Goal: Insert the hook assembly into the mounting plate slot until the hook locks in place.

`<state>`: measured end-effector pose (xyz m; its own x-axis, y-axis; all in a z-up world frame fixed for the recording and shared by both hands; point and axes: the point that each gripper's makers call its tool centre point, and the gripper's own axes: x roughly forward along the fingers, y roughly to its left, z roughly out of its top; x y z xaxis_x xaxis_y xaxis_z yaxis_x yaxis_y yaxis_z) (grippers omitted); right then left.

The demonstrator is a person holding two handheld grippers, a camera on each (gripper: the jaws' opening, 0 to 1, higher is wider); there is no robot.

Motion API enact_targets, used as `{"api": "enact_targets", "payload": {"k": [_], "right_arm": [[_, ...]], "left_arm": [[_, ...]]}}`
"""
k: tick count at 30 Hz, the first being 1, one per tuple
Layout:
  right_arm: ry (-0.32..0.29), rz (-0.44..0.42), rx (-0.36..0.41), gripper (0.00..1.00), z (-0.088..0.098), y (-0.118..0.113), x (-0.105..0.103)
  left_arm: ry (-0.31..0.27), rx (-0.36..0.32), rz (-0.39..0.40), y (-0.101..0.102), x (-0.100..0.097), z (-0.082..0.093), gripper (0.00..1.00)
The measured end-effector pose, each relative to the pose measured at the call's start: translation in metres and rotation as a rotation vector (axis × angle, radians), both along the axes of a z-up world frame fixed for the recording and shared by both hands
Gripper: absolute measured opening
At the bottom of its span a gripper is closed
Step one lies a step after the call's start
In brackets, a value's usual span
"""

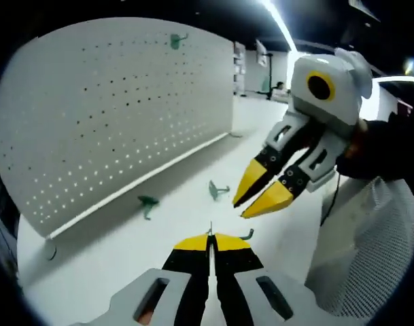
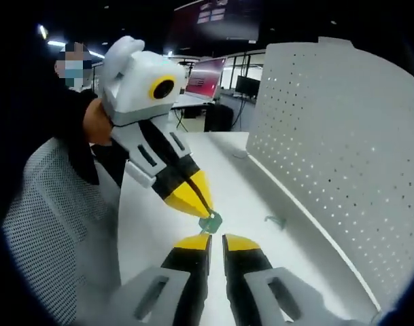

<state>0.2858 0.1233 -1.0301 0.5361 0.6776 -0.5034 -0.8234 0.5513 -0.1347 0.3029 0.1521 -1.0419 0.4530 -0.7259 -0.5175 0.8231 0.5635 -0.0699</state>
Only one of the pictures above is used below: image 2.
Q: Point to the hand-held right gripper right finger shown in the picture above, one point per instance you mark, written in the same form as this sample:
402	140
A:
242	271

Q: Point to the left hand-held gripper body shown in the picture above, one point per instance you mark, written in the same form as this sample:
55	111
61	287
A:
135	88

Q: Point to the black office chair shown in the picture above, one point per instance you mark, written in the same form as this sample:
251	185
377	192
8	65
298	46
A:
218	117

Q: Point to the person's left hand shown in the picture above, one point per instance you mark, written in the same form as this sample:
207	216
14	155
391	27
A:
96	125

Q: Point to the small ceiling light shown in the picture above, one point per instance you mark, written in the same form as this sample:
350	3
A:
41	31

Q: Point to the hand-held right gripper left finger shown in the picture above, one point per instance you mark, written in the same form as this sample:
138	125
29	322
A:
189	268

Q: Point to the white perforated mounting plate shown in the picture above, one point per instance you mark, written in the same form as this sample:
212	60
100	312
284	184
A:
329	136

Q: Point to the red screen monitor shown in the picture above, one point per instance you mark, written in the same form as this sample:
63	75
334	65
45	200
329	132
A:
206	78

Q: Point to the black desk monitor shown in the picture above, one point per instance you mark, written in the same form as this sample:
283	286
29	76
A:
247	85

